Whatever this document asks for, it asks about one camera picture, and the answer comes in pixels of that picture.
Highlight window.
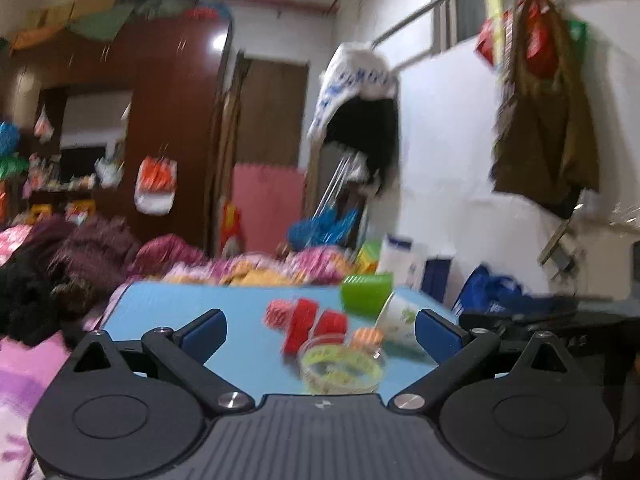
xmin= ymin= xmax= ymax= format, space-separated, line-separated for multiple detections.
xmin=432 ymin=0 xmax=556 ymax=53

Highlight pink foam mat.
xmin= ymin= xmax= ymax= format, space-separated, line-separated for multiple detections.
xmin=232 ymin=162 xmax=307 ymax=257

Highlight metal hanging rod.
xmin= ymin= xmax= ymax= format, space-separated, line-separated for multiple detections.
xmin=372 ymin=0 xmax=501 ymax=46

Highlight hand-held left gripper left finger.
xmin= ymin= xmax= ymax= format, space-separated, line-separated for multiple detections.
xmin=65 ymin=308 xmax=255 ymax=416

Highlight white plastic bag blue print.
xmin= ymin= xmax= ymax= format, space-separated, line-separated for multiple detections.
xmin=306 ymin=42 xmax=398 ymax=143

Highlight red snack bags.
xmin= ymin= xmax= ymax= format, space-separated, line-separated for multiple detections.
xmin=475 ymin=0 xmax=558 ymax=76

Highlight pink and yellow quilt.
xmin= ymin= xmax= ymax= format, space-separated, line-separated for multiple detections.
xmin=130 ymin=235 xmax=361 ymax=288

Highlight brown hanging jacket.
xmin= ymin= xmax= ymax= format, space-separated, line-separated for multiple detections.
xmin=492 ymin=5 xmax=601 ymax=211

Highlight black hanging garment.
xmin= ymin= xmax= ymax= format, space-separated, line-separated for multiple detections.
xmin=325 ymin=97 xmax=401 ymax=196

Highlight pink blanket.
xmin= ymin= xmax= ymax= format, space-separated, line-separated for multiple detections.
xmin=0 ymin=330 xmax=76 ymax=480

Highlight white and orange plastic bag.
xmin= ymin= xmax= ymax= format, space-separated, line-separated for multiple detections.
xmin=134 ymin=156 xmax=180 ymax=216

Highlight white and blue box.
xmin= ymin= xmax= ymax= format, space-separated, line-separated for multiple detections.
xmin=377 ymin=234 xmax=428 ymax=291

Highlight black side table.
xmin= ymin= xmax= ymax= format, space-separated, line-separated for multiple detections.
xmin=460 ymin=297 xmax=640 ymax=461

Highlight dark purple fuzzy blanket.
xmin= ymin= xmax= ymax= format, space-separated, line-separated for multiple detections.
xmin=25 ymin=215 xmax=143 ymax=306

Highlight red and yellow bag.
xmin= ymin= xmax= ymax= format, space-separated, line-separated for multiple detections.
xmin=220 ymin=202 xmax=246 ymax=256

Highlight green plastic cup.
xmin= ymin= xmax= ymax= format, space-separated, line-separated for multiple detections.
xmin=340 ymin=272 xmax=396 ymax=317

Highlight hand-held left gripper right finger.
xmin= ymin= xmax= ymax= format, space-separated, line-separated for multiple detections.
xmin=386 ymin=309 xmax=577 ymax=413

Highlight brown wooden door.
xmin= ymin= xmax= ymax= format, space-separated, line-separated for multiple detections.
xmin=235 ymin=57 xmax=308 ymax=171

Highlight black cloth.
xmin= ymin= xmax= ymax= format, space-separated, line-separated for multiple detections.
xmin=0 ymin=255 xmax=66 ymax=346

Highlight brown wooden wardrobe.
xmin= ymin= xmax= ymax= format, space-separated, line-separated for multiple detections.
xmin=10 ymin=15 xmax=236 ymax=256

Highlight clear cup with yellow band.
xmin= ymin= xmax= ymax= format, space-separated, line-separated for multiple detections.
xmin=297 ymin=335 xmax=388 ymax=395

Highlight short red plastic cup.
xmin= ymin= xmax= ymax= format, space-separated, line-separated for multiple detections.
xmin=312 ymin=310 xmax=348 ymax=347

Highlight pile of flattened cardboard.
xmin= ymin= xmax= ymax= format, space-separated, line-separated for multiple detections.
xmin=10 ymin=0 xmax=201 ymax=46

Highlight white paper cup green print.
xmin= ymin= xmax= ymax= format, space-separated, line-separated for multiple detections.
xmin=374 ymin=290 xmax=434 ymax=359

